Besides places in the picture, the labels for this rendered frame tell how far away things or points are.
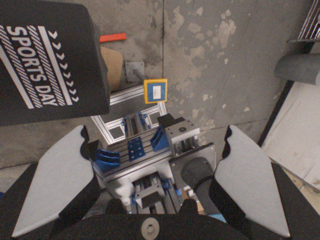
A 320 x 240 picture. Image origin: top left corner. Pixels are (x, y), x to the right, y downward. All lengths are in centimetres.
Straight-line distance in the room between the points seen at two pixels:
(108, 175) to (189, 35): 168
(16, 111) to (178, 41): 155
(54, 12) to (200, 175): 82
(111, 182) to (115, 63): 124
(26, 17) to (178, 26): 138
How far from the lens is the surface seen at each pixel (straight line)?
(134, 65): 160
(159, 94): 68
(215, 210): 53
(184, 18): 181
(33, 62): 72
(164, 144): 65
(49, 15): 69
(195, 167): 57
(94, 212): 65
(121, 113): 151
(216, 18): 203
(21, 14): 72
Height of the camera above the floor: 159
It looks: 57 degrees down
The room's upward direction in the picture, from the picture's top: 147 degrees clockwise
